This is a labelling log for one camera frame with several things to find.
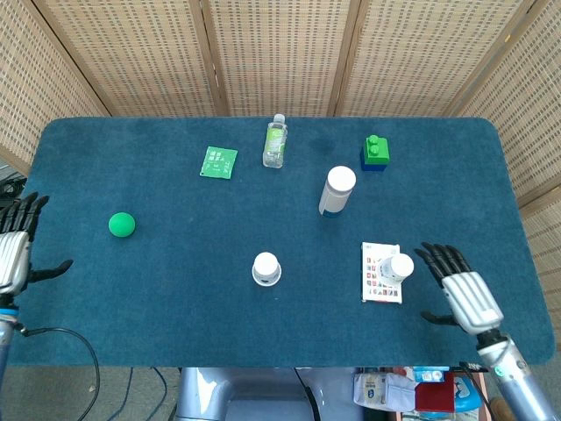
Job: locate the green toy brick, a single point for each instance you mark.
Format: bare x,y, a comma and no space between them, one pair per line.
377,151

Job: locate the blue carpet table cover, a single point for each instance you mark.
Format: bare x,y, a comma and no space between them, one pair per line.
175,285

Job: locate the woven bamboo folding screen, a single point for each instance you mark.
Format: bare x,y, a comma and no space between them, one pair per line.
280,52

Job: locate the white cylindrical tumbler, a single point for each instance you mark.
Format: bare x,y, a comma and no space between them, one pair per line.
337,193

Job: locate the grey robot torso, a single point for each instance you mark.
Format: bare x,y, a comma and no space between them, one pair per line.
206,394

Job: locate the clear plastic water bottle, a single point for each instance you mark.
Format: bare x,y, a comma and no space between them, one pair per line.
274,144

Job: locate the red box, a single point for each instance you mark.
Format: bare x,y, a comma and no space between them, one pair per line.
436,397

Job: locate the blue toy brick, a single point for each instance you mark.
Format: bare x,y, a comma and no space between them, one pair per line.
372,168

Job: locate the green card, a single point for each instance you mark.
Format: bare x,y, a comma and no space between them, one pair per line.
218,162

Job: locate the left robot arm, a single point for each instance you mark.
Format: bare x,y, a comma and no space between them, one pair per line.
5,342

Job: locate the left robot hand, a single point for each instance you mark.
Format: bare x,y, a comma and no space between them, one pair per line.
15,259

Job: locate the white floral paper cup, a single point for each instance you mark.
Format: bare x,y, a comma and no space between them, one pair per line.
266,284
401,266
266,263

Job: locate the green foam ball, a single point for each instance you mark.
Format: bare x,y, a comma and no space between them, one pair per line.
122,224

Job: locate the white picture booklet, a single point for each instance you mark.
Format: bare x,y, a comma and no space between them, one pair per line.
372,272

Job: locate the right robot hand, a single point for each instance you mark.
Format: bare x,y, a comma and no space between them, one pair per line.
471,298

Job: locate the white plastic package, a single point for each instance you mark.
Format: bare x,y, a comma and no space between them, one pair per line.
381,392

